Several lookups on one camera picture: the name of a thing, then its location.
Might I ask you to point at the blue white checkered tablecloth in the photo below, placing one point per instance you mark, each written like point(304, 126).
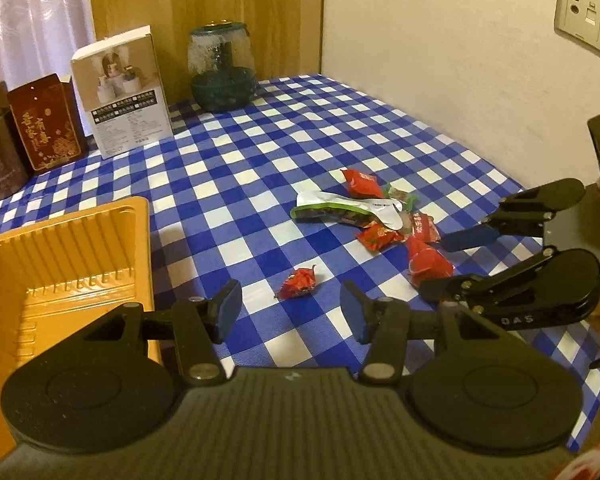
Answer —
point(260, 160)

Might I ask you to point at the yellow plastic tray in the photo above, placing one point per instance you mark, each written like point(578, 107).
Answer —
point(55, 245)

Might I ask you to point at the green snack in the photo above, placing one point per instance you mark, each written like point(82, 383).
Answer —
point(402, 197)

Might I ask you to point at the white product box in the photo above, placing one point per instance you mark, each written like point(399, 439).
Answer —
point(125, 110)

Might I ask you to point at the white wall socket panel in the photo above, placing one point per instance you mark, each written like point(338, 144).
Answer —
point(582, 12)

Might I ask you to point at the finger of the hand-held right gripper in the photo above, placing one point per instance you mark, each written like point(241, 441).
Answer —
point(467, 239)
point(460, 285)

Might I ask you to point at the white green snack pouch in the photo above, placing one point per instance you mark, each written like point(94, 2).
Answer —
point(330, 202)

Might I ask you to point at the sheer pink curtain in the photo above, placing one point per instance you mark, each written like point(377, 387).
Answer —
point(30, 10)

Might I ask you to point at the red snack packet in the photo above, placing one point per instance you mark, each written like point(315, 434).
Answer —
point(377, 237)
point(430, 265)
point(362, 184)
point(425, 230)

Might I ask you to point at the red gold printed box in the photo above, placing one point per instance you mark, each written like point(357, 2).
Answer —
point(45, 130)

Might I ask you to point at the brown cylindrical canister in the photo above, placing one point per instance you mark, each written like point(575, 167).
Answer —
point(0, 150)

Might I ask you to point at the small red candy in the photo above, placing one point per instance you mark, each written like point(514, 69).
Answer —
point(297, 284)

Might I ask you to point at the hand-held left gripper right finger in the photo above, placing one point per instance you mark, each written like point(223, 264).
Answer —
point(354, 312)

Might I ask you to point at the clear brown cake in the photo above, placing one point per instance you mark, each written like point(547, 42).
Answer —
point(405, 222)

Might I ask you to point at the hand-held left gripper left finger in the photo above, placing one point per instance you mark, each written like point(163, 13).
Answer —
point(226, 310)

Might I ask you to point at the glass jar with green lid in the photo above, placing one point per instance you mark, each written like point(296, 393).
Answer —
point(222, 85)

